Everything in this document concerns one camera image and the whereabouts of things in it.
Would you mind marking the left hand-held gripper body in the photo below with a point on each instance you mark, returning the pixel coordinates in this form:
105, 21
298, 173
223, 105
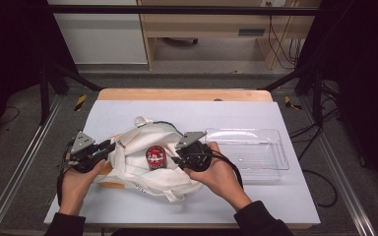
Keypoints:
82, 144

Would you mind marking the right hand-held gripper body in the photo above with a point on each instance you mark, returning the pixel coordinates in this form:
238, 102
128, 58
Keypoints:
195, 157

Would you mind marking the red can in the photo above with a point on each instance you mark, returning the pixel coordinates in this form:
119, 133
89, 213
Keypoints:
156, 158

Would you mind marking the white canvas tote bag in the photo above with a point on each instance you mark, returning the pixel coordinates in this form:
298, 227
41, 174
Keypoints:
138, 180

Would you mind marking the person's right hand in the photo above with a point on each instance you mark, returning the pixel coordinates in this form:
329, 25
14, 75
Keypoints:
216, 177

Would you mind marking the person's left hand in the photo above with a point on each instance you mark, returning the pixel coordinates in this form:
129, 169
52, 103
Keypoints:
77, 187

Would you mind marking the yellow black tape marker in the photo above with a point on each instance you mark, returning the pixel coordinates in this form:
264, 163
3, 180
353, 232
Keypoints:
288, 102
80, 102

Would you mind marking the white table mat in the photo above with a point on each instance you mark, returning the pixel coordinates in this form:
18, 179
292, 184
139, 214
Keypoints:
183, 111

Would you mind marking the clear plastic tray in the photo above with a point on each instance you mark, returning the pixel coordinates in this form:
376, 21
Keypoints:
252, 152

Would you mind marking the black metal stand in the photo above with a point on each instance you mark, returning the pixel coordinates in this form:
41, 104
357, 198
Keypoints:
316, 95
45, 95

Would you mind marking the wooden table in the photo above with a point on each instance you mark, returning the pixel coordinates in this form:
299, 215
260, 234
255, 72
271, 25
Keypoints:
183, 94

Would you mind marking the white cabinet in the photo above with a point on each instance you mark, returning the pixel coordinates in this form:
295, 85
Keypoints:
101, 39

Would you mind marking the black curtain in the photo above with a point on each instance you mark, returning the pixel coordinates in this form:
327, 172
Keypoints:
364, 65
10, 49

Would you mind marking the light wooden desk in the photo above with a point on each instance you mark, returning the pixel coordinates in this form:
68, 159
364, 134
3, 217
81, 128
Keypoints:
210, 23

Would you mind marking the aluminium floor rail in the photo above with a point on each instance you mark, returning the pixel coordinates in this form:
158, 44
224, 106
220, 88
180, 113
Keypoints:
341, 177
23, 164

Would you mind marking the black horizontal frame bar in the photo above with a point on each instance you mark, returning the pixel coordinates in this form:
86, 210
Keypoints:
177, 10

